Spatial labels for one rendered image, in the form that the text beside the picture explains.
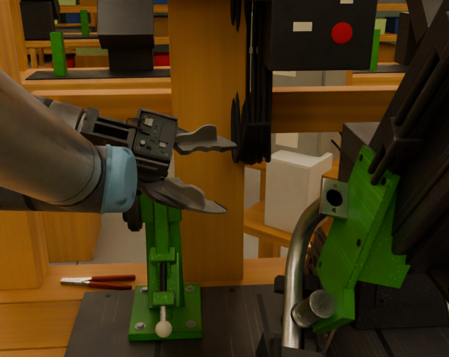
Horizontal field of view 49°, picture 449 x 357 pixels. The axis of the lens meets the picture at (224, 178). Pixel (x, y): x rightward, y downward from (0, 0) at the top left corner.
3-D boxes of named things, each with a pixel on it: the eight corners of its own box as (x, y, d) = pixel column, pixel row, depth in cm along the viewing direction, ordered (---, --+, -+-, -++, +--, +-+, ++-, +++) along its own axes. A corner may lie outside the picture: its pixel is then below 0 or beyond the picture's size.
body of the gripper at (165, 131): (172, 170, 61) (73, 146, 59) (162, 193, 69) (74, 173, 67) (183, 117, 64) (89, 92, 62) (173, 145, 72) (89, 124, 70)
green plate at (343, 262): (390, 324, 69) (453, 188, 62) (334, 314, 67) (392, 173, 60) (362, 278, 79) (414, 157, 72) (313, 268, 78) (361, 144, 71)
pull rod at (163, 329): (172, 341, 83) (171, 312, 81) (155, 341, 83) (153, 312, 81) (173, 319, 88) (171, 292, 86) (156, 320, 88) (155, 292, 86)
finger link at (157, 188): (179, 214, 66) (124, 176, 66) (178, 218, 67) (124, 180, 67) (198, 188, 68) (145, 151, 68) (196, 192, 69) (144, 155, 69)
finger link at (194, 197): (223, 217, 62) (163, 175, 62) (212, 230, 68) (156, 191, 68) (236, 198, 64) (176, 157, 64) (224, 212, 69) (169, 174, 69)
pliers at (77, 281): (136, 278, 109) (136, 273, 109) (131, 292, 105) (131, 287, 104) (65, 276, 110) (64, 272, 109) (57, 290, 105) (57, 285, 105)
